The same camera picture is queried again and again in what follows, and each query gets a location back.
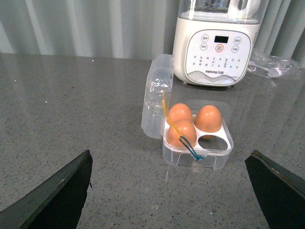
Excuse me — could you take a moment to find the brown egg back left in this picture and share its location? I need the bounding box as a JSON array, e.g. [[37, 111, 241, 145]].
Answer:
[[167, 103, 193, 124]]

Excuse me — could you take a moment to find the clear plastic bag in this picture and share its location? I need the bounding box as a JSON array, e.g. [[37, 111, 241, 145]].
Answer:
[[249, 48, 300, 78]]

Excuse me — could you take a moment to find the brown egg back right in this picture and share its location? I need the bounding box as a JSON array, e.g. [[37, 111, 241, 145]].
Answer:
[[194, 105, 222, 133]]

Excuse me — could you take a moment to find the brown egg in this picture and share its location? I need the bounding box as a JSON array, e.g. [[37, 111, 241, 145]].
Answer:
[[167, 103, 193, 124], [166, 122, 197, 147], [194, 105, 222, 133]]

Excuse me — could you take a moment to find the white soy milk blender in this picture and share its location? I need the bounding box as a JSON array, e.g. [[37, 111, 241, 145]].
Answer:
[[173, 0, 264, 87]]

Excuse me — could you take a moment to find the brown egg front left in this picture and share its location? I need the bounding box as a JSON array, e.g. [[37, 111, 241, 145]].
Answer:
[[166, 122, 197, 147]]

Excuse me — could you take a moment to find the white power cord plug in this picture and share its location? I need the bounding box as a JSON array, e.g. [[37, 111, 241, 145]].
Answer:
[[247, 61, 283, 78]]

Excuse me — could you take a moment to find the clear plastic egg box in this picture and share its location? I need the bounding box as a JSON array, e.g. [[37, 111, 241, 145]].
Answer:
[[141, 54, 234, 170]]

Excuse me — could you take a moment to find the yellow blue rubber band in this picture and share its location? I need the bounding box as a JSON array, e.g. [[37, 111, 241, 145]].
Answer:
[[161, 90, 205, 161]]

